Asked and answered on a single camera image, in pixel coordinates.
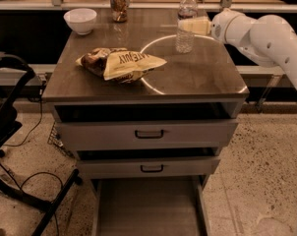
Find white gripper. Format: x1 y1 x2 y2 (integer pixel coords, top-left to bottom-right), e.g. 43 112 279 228
178 9 245 44

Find clear plastic water bottle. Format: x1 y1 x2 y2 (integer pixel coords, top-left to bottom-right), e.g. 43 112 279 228
175 0 198 53

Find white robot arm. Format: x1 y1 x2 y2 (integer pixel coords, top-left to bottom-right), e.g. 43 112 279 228
204 10 297 236

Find white ceramic bowl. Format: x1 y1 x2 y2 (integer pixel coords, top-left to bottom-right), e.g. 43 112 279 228
63 8 97 35

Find patterned drink can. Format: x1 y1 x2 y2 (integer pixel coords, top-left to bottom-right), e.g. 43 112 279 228
110 0 127 23

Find yellow brown snack bag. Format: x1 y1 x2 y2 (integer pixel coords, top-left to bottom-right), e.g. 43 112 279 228
76 47 167 83

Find upper grey drawer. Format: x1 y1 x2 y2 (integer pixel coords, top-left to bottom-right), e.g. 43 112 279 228
56 119 237 151

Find grey drawer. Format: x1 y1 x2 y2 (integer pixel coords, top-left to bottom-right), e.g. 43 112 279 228
77 156 219 179
56 119 237 151

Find grey drawer cabinet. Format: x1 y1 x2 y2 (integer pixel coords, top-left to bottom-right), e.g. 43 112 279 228
44 9 248 236

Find lower grey drawer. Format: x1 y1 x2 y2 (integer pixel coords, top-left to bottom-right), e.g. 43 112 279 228
77 156 219 179

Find black rolling cart frame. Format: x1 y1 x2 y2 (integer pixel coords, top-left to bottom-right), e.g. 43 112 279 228
0 52 79 236

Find black floor cable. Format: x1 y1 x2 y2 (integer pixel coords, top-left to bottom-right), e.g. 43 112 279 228
0 95 65 236

